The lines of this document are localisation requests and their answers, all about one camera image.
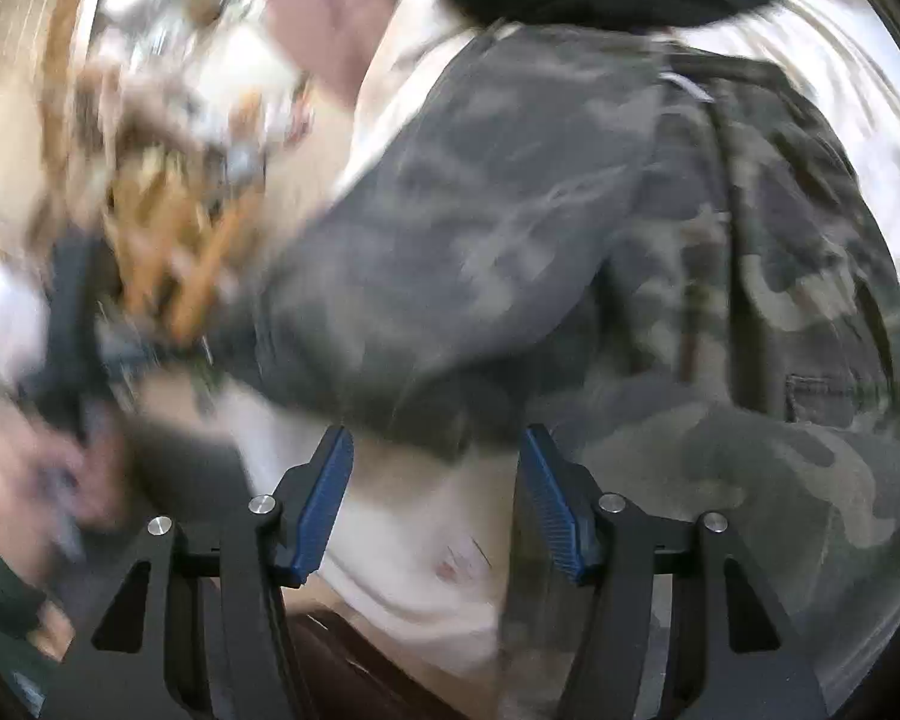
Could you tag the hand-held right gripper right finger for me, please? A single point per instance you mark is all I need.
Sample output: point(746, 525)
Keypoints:
point(555, 517)

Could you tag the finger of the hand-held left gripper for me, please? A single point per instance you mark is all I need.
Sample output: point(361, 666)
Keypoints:
point(146, 351)

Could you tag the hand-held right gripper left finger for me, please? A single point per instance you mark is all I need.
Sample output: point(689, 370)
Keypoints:
point(322, 510)

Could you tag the camouflage pants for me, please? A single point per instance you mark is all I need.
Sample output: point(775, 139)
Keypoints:
point(532, 202)

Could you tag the person's left hand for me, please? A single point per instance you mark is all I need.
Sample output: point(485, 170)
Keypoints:
point(52, 480)

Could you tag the yellow wooden chair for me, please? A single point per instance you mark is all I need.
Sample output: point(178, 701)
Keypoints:
point(187, 262)

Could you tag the cream bear print duvet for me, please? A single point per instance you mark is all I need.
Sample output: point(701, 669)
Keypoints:
point(420, 540)

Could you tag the pink curtain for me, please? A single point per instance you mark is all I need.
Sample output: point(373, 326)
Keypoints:
point(322, 22)

